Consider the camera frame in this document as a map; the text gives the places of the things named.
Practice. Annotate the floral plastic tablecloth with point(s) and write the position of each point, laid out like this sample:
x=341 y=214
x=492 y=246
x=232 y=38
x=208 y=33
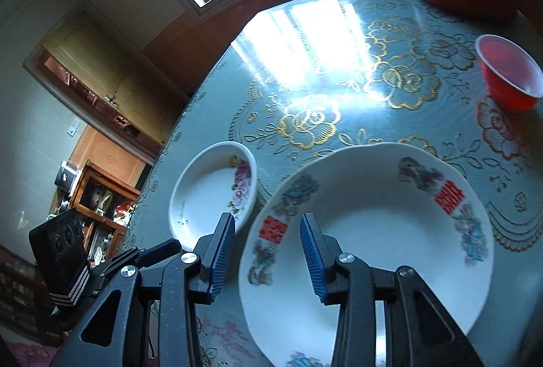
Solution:
x=308 y=78

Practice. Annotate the white rose oval dish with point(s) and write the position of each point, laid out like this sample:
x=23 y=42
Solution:
x=220 y=179

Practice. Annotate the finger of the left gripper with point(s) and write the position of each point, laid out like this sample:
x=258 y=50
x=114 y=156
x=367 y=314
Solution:
x=142 y=258

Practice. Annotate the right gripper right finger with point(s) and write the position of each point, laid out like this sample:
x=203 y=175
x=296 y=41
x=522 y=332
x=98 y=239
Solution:
x=419 y=331

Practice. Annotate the red plastic bowl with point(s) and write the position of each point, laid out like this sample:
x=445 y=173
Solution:
x=513 y=77

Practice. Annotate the wooden display cabinet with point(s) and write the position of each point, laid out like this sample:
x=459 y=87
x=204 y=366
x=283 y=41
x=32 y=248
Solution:
x=104 y=205

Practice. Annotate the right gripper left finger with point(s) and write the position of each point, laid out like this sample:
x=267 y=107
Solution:
x=115 y=329

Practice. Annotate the white plate red characters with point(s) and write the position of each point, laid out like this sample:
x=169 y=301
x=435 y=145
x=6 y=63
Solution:
x=390 y=205

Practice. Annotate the white light switch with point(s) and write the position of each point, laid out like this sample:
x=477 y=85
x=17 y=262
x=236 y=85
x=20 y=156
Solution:
x=74 y=126

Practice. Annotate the wooden door frame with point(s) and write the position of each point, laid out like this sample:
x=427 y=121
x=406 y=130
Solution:
x=93 y=69

